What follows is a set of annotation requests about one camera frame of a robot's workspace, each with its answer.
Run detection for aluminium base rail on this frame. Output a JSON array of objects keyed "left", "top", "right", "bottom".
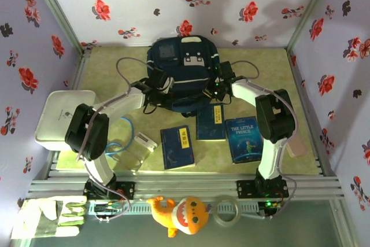
[{"left": 27, "top": 171, "right": 346, "bottom": 201}]

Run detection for blue tube stethoscope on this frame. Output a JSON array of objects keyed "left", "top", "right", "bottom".
[{"left": 104, "top": 116, "right": 135, "bottom": 157}]

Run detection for blue Little Prince book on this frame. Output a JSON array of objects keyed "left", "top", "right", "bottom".
[{"left": 224, "top": 116, "right": 264, "bottom": 164}]

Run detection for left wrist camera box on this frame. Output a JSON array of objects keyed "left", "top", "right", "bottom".
[{"left": 163, "top": 76, "right": 175, "bottom": 94}]

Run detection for orange shark plush toy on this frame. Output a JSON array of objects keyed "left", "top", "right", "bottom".
[{"left": 146, "top": 196, "right": 209, "bottom": 238}]

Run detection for aluminium corner post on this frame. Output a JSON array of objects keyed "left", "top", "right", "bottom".
[
  {"left": 27, "top": 0, "right": 83, "bottom": 54},
  {"left": 287, "top": 0, "right": 338, "bottom": 51}
]

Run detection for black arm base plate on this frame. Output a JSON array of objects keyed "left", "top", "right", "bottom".
[
  {"left": 83, "top": 181, "right": 136, "bottom": 201},
  {"left": 236, "top": 179, "right": 290, "bottom": 199}
]

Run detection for blue book large yellow label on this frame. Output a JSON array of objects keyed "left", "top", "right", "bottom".
[{"left": 160, "top": 125, "right": 196, "bottom": 171}]

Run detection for navy blue backpack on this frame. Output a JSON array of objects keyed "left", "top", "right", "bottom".
[{"left": 146, "top": 35, "right": 232, "bottom": 117}]

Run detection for white slotted cable duct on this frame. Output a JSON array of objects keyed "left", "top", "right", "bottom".
[{"left": 88, "top": 200, "right": 261, "bottom": 215}]

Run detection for white storage box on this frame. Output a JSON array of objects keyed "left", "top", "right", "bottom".
[{"left": 34, "top": 90, "right": 101, "bottom": 152}]

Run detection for clear plastic case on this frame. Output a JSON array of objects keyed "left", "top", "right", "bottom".
[{"left": 105, "top": 115, "right": 151, "bottom": 173}]

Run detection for small white plastic stand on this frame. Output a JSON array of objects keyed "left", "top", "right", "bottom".
[{"left": 134, "top": 132, "right": 158, "bottom": 153}]

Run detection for blue book small yellow label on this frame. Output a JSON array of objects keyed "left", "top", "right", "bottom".
[{"left": 195, "top": 102, "right": 227, "bottom": 142}]

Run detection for white green work glove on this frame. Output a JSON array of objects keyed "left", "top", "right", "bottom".
[{"left": 11, "top": 195, "right": 88, "bottom": 241}]

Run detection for clear tape roll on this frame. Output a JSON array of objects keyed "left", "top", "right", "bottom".
[{"left": 213, "top": 194, "right": 241, "bottom": 227}]

